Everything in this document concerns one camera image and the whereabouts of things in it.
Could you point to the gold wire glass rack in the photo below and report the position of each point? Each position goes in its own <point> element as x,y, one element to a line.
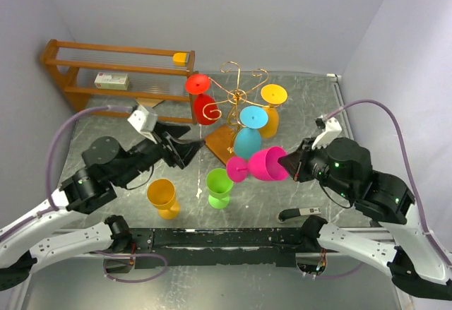
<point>221,141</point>

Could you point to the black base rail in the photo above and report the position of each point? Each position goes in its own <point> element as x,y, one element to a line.
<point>277,246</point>

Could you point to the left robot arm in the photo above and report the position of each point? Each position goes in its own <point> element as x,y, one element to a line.
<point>28,244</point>

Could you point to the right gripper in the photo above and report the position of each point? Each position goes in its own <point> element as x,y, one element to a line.
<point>296,162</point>

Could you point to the yellow block on shelf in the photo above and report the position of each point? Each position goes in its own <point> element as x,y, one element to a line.
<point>181,59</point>

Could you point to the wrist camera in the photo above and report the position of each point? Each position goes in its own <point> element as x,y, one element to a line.
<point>330,130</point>
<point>143,119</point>

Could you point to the wooden shelf rack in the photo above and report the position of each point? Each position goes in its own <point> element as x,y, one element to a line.
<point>73,67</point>

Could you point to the white box on shelf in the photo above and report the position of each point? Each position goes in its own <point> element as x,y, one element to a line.
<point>112,81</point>

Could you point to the red wine glass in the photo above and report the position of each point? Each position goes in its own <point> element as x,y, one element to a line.
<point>198,85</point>

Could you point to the blue wine glass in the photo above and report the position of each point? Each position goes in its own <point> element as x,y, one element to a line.
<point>248,140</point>

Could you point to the pink wine glass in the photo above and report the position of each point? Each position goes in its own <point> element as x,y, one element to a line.
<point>262,165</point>

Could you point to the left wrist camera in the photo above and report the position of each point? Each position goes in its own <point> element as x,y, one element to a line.
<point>143,119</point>

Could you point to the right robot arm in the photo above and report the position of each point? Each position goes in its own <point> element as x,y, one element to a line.
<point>343,166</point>

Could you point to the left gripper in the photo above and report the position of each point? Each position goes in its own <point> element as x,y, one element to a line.
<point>182,151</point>

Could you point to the green wine glass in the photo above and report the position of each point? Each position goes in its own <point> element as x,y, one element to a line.
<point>219,187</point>

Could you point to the orange wine glass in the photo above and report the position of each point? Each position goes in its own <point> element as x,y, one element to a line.
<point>274,95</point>
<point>162,195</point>

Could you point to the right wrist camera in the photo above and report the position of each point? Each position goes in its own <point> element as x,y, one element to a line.
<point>330,130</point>

